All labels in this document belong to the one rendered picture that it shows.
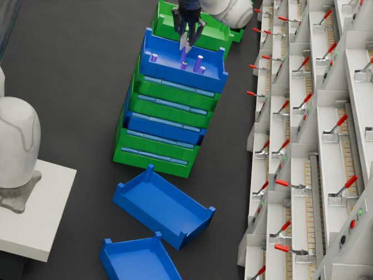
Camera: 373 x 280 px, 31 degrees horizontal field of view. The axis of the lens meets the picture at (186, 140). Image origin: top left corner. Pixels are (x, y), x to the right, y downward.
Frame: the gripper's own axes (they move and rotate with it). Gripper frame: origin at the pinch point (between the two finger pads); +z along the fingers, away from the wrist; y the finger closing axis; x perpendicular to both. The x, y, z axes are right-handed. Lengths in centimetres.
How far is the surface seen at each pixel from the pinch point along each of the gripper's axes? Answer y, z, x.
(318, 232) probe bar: 72, -26, -52
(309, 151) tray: 58, -11, -22
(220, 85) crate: 17.2, 7.7, -3.1
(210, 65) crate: 6.3, 16.7, 9.0
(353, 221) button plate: 77, -63, -67
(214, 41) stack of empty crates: 0.7, 18.7, 21.6
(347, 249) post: 79, -60, -71
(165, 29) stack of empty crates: -16.4, 15.2, 12.3
